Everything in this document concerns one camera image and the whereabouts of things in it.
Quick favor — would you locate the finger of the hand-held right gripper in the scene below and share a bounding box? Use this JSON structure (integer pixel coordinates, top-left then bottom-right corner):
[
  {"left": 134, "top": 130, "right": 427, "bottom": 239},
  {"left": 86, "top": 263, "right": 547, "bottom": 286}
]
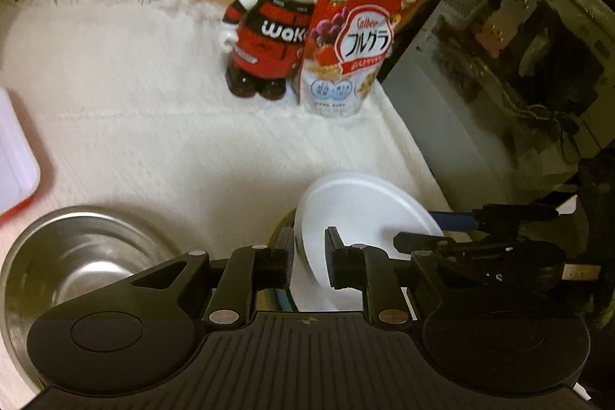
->
[
  {"left": 427, "top": 203, "right": 559, "bottom": 233},
  {"left": 393, "top": 232, "right": 564, "bottom": 258}
]

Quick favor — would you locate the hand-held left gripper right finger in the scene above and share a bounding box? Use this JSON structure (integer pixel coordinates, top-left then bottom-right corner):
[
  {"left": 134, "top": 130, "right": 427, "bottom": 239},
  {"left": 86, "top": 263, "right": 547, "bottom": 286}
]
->
[{"left": 324, "top": 226, "right": 485, "bottom": 328}]

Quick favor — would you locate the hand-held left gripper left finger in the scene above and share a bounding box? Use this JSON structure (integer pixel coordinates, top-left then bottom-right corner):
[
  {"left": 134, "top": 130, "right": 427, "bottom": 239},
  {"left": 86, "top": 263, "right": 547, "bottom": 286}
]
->
[{"left": 131, "top": 226, "right": 295, "bottom": 328}]

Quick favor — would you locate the white ceramic bowl yellow rim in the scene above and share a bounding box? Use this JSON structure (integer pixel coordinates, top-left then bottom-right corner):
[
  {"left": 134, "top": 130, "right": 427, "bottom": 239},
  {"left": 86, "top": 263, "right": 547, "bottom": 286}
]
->
[{"left": 269, "top": 172, "right": 445, "bottom": 314}]

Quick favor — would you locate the stainless steel bowl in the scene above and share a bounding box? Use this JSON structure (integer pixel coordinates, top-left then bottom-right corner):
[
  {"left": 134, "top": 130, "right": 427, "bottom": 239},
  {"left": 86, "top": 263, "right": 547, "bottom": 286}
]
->
[{"left": 0, "top": 205, "right": 193, "bottom": 392}]

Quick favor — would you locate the red rectangular plastic tray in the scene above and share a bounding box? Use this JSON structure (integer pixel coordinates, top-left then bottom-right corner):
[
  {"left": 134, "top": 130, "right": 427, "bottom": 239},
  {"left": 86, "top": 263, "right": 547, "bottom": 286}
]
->
[{"left": 0, "top": 87, "right": 42, "bottom": 226}]

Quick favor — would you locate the white fringed cloth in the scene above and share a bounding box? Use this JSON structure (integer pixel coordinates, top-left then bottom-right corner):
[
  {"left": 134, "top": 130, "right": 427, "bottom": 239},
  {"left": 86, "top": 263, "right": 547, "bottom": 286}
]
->
[{"left": 0, "top": 0, "right": 452, "bottom": 392}]

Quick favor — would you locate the red cereal bag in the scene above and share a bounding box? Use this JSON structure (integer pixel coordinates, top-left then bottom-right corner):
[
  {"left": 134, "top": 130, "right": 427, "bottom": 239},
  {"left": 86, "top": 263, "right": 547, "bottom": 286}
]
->
[{"left": 294, "top": 0, "right": 432, "bottom": 121}]

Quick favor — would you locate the panda figurine red black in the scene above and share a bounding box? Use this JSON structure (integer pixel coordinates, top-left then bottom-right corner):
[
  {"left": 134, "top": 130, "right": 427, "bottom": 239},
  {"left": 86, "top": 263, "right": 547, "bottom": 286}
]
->
[{"left": 222, "top": 0, "right": 337, "bottom": 100}]

